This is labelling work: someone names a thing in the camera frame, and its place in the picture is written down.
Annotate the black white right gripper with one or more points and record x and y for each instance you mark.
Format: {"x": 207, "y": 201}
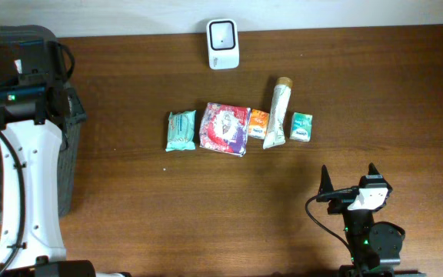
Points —
{"x": 338, "y": 205}

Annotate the green tissue pack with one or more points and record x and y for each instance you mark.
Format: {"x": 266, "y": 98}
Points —
{"x": 301, "y": 125}

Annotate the white tube with brown cap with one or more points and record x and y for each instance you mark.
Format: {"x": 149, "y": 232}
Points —
{"x": 275, "y": 134}

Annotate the orange tissue pack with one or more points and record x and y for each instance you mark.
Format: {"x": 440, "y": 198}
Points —
{"x": 258, "y": 124}

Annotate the red purple floral package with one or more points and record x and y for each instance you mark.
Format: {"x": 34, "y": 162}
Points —
{"x": 224, "y": 128}

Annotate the teal wet wipes pack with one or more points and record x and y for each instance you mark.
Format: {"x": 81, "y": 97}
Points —
{"x": 181, "y": 130}

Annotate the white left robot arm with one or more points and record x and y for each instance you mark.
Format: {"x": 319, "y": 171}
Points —
{"x": 31, "y": 242}

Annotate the white barcode scanner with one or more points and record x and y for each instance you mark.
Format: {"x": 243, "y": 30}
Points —
{"x": 222, "y": 43}

